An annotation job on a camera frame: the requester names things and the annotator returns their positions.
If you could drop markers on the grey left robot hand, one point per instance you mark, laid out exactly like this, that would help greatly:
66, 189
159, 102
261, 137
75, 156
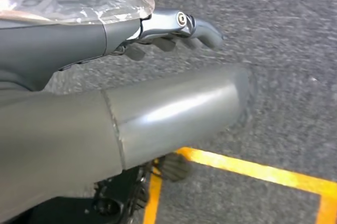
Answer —
66, 135

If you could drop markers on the striped robot foot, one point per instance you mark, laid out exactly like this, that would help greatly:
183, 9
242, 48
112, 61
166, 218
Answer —
174, 168

